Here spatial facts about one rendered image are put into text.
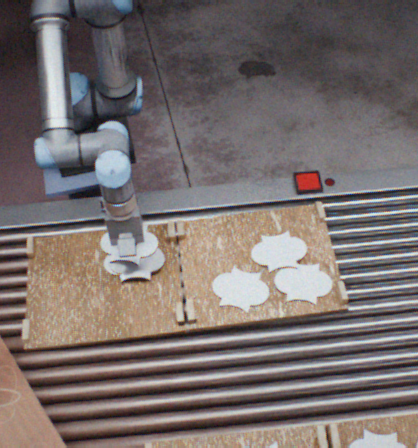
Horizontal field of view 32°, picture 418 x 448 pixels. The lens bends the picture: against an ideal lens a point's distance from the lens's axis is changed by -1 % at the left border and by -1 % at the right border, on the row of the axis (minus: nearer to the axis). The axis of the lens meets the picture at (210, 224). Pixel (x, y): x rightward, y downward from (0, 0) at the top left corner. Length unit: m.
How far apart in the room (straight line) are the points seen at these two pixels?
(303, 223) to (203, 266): 0.31
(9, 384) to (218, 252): 0.65
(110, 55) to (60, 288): 0.63
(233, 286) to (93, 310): 0.37
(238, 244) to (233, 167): 1.48
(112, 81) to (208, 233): 0.50
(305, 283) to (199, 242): 0.31
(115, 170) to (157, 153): 1.91
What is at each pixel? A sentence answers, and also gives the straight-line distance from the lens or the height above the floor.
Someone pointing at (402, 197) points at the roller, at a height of 0.92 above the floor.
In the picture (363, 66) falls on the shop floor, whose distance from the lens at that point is 4.01.
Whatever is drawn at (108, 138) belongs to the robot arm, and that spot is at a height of 1.34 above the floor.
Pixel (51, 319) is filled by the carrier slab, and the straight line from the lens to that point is 1.93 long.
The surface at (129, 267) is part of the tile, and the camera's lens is 1.94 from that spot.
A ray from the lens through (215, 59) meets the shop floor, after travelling 4.03.
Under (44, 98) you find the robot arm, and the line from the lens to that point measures 1.78.
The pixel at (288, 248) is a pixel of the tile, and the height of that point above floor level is 0.95.
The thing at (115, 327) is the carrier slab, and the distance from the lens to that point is 1.88.
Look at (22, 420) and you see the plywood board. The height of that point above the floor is 1.04.
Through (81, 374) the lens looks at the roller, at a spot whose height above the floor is 0.92.
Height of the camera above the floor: 2.54
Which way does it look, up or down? 52 degrees down
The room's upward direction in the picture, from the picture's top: 4 degrees counter-clockwise
